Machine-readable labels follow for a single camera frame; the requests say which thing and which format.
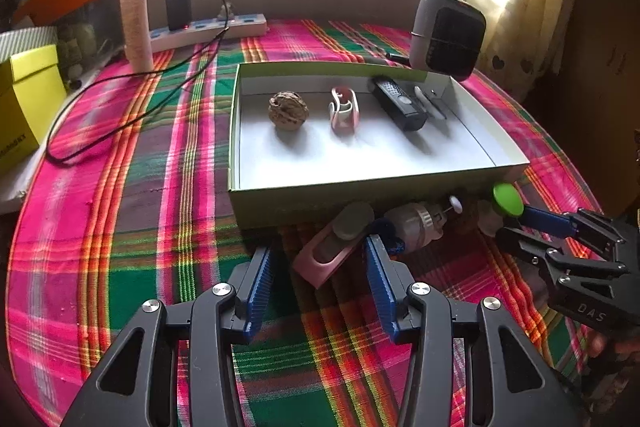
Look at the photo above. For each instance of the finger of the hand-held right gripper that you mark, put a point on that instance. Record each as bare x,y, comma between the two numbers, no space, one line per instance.
525,244
545,221

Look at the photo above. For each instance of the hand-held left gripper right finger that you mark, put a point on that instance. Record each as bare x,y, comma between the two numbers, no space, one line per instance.
382,287

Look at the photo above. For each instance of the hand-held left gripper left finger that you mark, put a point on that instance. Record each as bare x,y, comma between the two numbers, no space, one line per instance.
257,292

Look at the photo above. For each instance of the green topped white suction knob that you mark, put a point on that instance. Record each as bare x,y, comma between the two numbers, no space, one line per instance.
507,199

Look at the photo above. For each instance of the pink plastic holder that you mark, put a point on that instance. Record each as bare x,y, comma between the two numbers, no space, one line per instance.
320,267

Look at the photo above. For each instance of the small clear plastic jar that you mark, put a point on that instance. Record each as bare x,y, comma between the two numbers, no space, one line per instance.
415,224

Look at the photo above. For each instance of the white ball pin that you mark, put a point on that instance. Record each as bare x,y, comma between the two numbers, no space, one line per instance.
455,203

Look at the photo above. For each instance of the green white cardboard box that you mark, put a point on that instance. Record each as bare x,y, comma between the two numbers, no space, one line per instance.
350,157

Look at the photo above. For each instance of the small white plastic piece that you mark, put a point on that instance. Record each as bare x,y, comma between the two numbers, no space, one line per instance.
432,104

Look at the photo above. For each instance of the pink white plastic clip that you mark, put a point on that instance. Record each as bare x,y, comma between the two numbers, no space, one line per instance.
344,109

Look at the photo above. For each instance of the black remote control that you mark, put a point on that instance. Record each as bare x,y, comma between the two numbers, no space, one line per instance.
400,104

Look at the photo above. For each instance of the large brown walnut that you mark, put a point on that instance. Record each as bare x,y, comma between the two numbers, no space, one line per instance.
287,109

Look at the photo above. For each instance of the person's right hand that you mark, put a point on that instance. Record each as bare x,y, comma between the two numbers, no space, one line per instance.
605,352

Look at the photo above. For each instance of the pink green plaid blanket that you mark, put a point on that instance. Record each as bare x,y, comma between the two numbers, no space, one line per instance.
150,232

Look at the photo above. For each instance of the grey portable fan heater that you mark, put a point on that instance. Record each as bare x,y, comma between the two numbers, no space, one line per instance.
450,37

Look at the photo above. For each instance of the white power strip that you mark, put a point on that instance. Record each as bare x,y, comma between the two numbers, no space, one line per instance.
240,24

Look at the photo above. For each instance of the black charger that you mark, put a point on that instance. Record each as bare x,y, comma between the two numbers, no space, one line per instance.
178,9

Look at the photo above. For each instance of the cream cosmetic tube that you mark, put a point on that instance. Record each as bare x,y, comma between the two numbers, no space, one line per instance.
136,22

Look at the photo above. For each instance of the yellow cardboard box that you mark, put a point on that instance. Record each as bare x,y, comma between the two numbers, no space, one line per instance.
25,107

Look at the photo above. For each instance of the clear plastic container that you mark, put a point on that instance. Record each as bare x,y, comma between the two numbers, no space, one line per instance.
85,37

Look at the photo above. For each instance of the green white striped box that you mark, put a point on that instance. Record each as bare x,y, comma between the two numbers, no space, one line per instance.
30,38

